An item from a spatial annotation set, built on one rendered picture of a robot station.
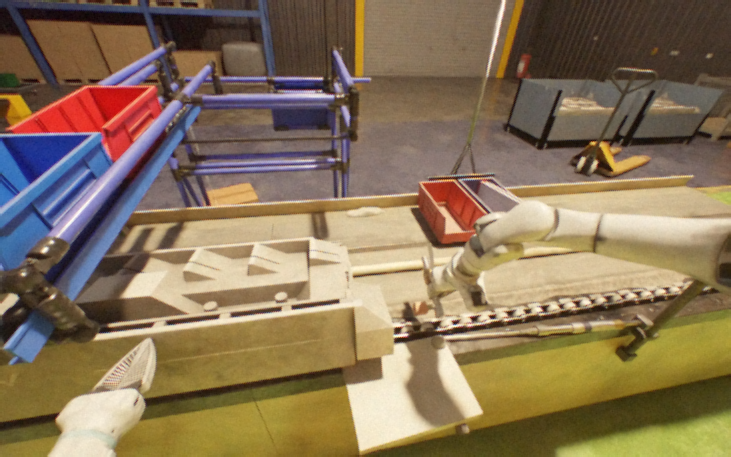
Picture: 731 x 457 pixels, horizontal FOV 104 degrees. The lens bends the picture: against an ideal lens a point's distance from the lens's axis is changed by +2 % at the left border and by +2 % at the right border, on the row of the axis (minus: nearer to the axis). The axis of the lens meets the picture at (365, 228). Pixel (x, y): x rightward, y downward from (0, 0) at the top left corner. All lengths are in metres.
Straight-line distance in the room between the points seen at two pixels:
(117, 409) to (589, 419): 1.87
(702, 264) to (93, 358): 1.02
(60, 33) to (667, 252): 10.90
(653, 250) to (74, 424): 0.84
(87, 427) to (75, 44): 10.37
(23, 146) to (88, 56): 9.85
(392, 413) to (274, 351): 0.31
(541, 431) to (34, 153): 2.01
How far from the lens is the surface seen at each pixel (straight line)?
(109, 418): 0.65
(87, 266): 0.70
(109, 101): 1.11
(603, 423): 2.03
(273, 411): 1.01
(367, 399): 0.80
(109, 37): 10.38
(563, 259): 1.47
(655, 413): 2.23
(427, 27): 11.43
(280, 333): 0.72
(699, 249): 0.51
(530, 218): 0.53
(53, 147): 0.85
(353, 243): 1.24
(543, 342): 1.09
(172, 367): 0.83
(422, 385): 0.83
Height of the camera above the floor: 1.54
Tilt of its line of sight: 36 degrees down
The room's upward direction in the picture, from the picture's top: 2 degrees clockwise
